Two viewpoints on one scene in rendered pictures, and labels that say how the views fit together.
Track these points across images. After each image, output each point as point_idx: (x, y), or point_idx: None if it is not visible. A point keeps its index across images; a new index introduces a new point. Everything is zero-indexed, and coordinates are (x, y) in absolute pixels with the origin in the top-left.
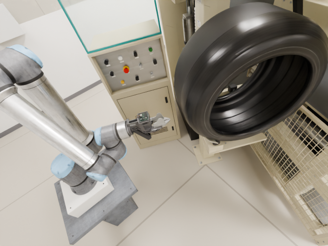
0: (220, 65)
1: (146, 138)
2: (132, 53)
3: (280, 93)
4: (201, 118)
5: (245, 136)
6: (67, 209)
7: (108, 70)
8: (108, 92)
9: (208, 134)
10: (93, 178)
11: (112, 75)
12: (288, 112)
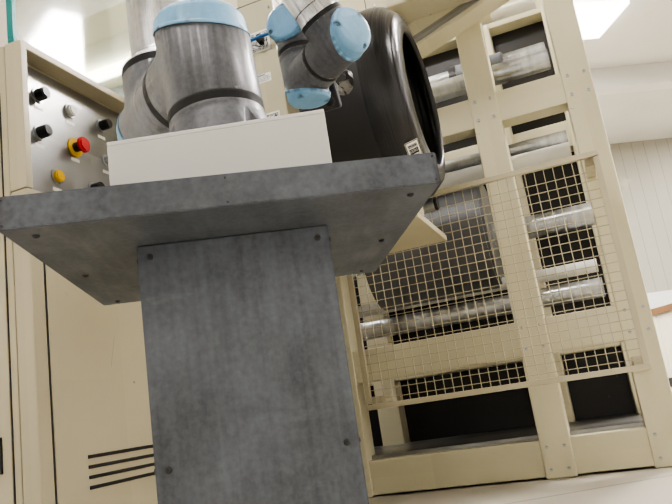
0: (389, 12)
1: (338, 96)
2: (94, 121)
3: None
4: (400, 67)
5: None
6: (299, 113)
7: (33, 120)
8: (28, 169)
9: (411, 115)
10: (349, 33)
11: (48, 131)
12: (443, 150)
